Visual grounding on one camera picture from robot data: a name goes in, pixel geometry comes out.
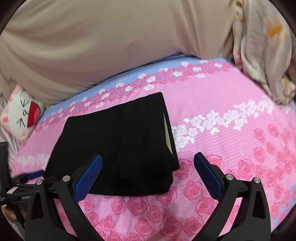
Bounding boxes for black pants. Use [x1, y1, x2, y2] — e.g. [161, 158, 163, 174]
[44, 92, 180, 196]

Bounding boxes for person's left hand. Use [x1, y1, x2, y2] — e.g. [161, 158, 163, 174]
[3, 206, 17, 221]

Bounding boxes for cat face pillow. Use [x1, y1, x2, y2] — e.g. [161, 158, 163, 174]
[1, 85, 45, 144]

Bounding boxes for pink floral bed sheet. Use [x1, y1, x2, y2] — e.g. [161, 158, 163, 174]
[10, 57, 295, 240]

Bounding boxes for beige hanging sheet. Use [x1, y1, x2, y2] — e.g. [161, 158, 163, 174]
[1, 1, 235, 105]

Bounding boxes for floral pastel blanket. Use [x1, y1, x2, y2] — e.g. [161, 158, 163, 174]
[232, 1, 295, 105]

